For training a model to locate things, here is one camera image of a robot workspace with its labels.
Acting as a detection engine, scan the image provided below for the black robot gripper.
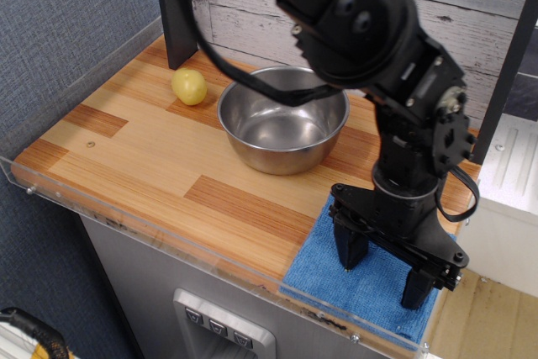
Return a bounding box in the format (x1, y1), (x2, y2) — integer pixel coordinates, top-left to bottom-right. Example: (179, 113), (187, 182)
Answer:
(330, 167), (470, 309)

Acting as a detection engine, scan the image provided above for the blue microfiber cloth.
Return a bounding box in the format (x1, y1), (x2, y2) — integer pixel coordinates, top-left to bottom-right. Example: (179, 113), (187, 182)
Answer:
(279, 196), (438, 348)

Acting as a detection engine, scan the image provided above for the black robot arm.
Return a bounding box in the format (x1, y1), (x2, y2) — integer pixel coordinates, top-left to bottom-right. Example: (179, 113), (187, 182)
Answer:
(277, 0), (477, 309)

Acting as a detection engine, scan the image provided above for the white toy sink counter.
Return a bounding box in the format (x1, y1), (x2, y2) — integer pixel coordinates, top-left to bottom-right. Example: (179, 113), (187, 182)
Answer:
(457, 114), (537, 296)

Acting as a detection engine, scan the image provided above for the stainless steel bowl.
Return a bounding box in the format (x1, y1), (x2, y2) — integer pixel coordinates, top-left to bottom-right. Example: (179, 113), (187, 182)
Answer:
(218, 82), (350, 175)

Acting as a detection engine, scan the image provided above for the grey dispenser button panel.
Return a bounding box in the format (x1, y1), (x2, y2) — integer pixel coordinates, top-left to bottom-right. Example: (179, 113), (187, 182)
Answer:
(173, 288), (277, 358)

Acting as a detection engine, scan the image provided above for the silver toy fridge cabinet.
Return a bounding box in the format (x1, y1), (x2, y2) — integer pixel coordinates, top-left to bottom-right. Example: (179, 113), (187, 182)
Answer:
(82, 218), (381, 358)

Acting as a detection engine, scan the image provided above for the yellow toy potato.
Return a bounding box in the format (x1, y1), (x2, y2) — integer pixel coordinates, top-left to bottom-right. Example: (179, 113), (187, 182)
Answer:
(171, 68), (208, 106)

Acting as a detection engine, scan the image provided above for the yellow object bottom left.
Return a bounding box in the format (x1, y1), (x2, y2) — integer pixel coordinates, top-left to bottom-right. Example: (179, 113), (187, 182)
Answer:
(30, 344), (50, 359)

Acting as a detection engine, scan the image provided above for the black white bottom-left equipment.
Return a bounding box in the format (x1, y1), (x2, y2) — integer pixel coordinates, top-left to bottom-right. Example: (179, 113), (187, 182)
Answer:
(1, 308), (75, 358)

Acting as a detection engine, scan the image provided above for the dark right frame post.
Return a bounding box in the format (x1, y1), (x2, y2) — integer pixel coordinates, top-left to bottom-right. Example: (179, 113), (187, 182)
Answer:
(471, 0), (537, 165)

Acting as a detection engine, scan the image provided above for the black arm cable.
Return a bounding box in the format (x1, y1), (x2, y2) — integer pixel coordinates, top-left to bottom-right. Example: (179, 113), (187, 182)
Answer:
(176, 0), (350, 107)

